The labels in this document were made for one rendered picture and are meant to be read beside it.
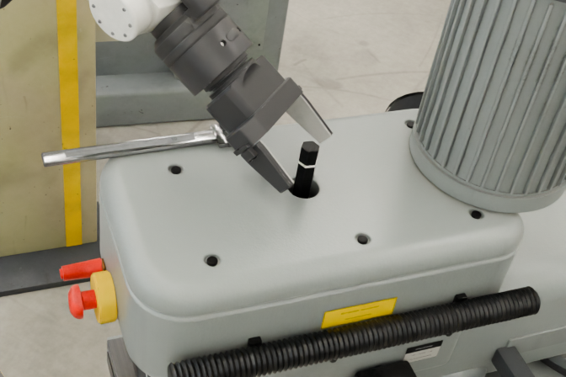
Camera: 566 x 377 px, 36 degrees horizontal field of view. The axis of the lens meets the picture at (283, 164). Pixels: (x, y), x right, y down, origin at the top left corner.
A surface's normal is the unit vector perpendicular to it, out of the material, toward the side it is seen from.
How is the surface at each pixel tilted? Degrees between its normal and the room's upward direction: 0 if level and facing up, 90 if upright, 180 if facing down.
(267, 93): 33
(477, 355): 90
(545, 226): 0
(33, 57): 90
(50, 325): 0
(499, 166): 90
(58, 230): 90
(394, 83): 0
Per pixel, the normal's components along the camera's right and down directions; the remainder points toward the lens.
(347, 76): 0.14, -0.75
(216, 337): 0.34, 0.65
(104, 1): -0.54, 0.60
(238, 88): 0.60, -0.42
